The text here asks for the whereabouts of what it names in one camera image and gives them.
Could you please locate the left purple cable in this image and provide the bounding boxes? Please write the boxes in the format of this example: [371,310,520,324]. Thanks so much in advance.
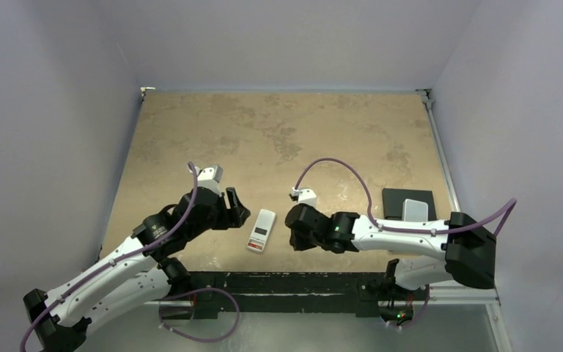
[19,161,200,352]

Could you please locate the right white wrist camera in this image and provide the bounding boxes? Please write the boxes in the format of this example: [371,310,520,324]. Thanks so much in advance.
[289,188,317,208]

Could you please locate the aluminium frame rail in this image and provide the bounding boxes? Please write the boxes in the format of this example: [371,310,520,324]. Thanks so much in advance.
[416,89,513,351]

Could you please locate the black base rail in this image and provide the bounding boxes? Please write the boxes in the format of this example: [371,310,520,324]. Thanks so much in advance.
[191,271,413,324]

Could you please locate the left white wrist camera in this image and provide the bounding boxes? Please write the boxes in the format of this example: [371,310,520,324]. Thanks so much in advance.
[188,163,224,197]

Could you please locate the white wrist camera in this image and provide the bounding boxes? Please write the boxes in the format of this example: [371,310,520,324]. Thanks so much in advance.
[289,188,317,208]
[188,163,224,197]

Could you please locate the black perforated box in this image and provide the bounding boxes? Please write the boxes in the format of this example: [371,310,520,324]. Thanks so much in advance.
[382,188,437,221]

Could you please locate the white red remote control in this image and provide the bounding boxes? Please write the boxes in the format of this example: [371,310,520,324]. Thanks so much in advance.
[246,209,276,253]

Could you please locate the purple loop cable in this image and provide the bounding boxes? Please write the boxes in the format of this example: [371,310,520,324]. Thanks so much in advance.
[158,287,242,344]

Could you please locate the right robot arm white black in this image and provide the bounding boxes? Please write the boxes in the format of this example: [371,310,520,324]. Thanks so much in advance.
[284,204,497,298]

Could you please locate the white device on box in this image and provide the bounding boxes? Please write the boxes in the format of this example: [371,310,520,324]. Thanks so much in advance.
[402,199,429,222]

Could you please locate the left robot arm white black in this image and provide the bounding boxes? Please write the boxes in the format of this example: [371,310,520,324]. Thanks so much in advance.
[18,186,251,351]

